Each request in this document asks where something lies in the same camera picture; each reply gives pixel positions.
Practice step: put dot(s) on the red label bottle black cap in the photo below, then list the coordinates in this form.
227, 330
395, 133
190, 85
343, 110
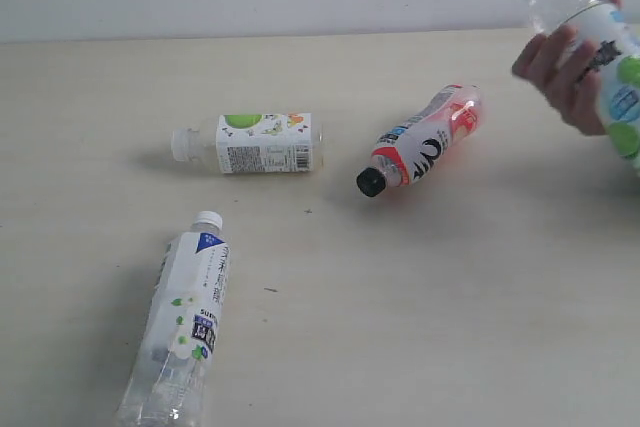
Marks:
408, 151

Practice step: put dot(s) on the square bottle white fruit label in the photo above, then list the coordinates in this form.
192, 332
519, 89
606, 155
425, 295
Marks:
232, 144

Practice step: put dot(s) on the tall clear bottle white label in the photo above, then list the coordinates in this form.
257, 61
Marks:
167, 382

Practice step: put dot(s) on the lime label clear water bottle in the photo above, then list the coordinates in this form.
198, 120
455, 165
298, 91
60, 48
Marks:
616, 61

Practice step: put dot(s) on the person's open bare hand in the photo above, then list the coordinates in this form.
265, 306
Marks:
567, 85

